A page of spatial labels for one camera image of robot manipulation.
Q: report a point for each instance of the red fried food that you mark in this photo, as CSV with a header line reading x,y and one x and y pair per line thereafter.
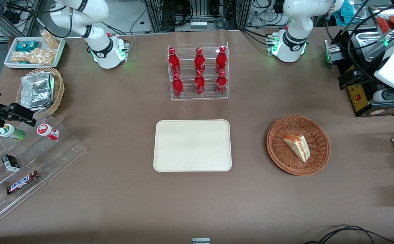
x,y
390,23

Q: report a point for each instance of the crumpled aluminium foil container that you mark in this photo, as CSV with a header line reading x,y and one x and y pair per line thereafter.
x,y
37,89

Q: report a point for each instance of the grey camera mount block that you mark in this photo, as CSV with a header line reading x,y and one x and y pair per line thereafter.
x,y
201,241

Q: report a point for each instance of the silver round metal fitting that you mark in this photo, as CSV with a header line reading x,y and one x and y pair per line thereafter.
x,y
334,52

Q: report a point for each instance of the teal package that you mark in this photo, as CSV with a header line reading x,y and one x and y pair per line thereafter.
x,y
351,10

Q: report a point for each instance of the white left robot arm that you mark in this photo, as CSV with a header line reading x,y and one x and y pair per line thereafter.
x,y
291,40

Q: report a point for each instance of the small black carton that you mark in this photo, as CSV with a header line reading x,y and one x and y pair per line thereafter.
x,y
11,163

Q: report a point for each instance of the black food warmer appliance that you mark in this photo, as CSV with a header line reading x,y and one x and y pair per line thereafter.
x,y
361,101

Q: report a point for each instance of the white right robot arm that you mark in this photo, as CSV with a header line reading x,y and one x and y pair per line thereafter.
x,y
98,47

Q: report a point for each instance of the teal snack packet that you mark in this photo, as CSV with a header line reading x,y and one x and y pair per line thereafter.
x,y
26,45

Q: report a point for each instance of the steel food pan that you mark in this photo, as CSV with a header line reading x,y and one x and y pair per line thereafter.
x,y
369,37

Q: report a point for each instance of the red cola bottle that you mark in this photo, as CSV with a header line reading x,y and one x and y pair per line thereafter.
x,y
173,62
177,87
221,85
221,61
199,85
199,61

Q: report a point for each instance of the triangular sandwich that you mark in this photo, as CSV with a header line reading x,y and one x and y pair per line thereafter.
x,y
296,145

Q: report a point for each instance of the small clear nut snack bag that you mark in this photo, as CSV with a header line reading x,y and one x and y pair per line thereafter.
x,y
50,40

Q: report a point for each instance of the clear acrylic stepped shelf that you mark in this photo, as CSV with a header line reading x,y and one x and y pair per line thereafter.
x,y
54,156

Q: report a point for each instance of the white rectangular snack tray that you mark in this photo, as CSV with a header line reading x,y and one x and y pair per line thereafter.
x,y
8,62

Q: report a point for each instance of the brown Snickers chocolate bar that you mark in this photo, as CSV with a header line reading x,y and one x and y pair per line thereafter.
x,y
23,182

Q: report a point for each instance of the cream rectangular plastic tray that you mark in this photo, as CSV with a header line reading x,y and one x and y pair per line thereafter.
x,y
192,145

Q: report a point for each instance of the clear acrylic bottle rack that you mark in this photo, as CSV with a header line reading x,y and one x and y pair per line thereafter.
x,y
210,96

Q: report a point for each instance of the large clear nut snack bag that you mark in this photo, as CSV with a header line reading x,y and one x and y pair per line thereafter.
x,y
34,57

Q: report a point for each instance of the brown round wicker basket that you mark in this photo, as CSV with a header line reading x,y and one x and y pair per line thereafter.
x,y
285,159

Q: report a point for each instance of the light tan wicker basket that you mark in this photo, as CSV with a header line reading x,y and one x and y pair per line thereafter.
x,y
58,89

